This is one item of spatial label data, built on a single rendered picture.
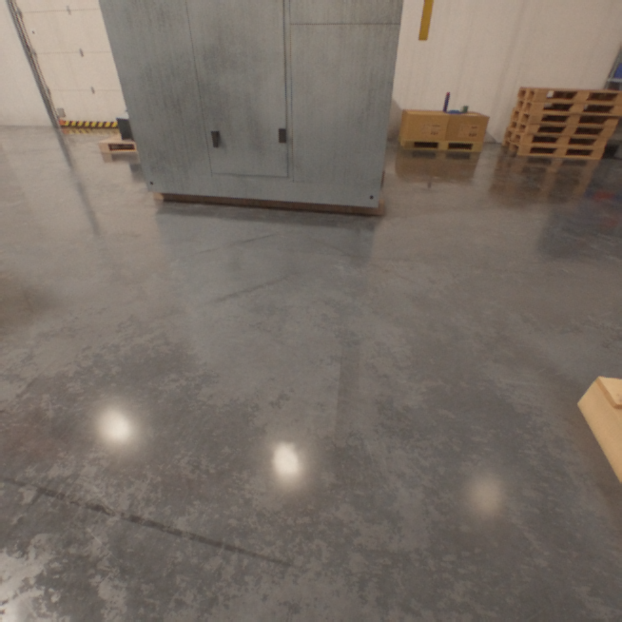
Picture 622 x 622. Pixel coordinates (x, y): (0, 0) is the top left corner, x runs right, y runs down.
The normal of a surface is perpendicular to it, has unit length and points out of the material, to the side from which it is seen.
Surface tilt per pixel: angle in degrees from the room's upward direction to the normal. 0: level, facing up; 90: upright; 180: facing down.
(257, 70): 90
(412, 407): 0
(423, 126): 90
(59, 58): 90
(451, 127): 90
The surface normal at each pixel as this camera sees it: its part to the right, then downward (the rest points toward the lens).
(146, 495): 0.01, -0.81
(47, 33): -0.18, 0.58
